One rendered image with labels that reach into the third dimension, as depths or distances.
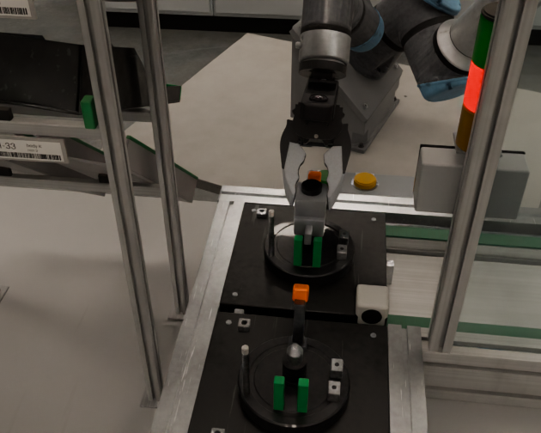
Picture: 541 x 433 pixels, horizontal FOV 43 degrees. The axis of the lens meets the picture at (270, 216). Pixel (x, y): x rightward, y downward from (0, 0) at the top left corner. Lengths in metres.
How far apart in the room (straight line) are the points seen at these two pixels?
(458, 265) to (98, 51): 0.49
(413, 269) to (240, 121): 0.65
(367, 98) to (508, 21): 0.83
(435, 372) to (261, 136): 0.76
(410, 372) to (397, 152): 0.70
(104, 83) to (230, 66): 1.19
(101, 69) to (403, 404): 0.54
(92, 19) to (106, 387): 0.58
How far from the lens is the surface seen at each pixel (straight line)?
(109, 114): 0.71
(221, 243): 1.11
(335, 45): 1.01
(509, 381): 1.02
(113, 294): 1.18
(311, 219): 0.98
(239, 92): 1.73
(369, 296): 0.97
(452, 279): 0.87
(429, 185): 0.81
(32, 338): 1.15
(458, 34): 1.35
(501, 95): 0.74
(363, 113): 1.46
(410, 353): 0.95
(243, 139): 1.54
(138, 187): 0.98
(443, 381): 1.01
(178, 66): 3.86
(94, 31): 0.67
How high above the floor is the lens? 1.67
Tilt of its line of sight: 38 degrees down
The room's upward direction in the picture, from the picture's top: straight up
